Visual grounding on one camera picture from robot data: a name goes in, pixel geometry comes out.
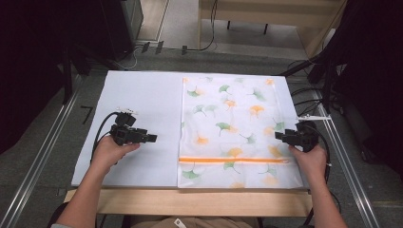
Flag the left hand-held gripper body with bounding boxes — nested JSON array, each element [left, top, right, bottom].
[[109, 107, 143, 147]]

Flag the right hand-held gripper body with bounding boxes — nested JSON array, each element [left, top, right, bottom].
[[287, 115, 333, 153]]

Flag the leaf print mesh laundry bag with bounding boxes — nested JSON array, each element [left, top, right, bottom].
[[177, 75, 306, 190]]

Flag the person's left hand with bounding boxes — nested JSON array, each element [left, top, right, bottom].
[[90, 135, 142, 174]]

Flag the person's right hand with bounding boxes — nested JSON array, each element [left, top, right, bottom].
[[288, 143, 328, 183]]

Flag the white table mat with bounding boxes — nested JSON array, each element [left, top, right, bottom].
[[70, 69, 311, 190]]

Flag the black metal stand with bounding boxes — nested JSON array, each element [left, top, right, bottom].
[[279, 55, 338, 114]]

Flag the light wooden table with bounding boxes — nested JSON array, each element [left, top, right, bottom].
[[63, 187, 314, 219]]

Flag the black curtain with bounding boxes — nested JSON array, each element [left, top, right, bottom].
[[317, 0, 403, 180], [0, 0, 110, 155]]

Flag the person's beige trousers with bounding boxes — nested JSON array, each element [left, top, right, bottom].
[[130, 216, 261, 228]]

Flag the black cabinet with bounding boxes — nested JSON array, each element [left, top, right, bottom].
[[100, 0, 144, 62]]

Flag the light wooden bench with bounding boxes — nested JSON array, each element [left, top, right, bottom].
[[197, 0, 349, 60]]

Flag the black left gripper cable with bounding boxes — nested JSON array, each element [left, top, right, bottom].
[[90, 110, 121, 163]]

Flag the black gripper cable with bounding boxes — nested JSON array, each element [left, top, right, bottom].
[[299, 123, 333, 185], [90, 110, 121, 163]]

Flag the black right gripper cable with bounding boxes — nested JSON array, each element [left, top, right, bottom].
[[299, 123, 333, 185]]

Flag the bundle of black floor cables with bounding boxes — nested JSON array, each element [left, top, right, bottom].
[[288, 60, 345, 118]]

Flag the aluminium floor rail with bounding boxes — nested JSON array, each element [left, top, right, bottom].
[[0, 73, 87, 228], [312, 89, 381, 228]]

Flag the white floor cable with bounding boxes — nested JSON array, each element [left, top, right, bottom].
[[113, 47, 140, 71]]

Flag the black hanging cable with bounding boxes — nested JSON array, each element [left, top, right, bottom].
[[181, 0, 220, 55]]

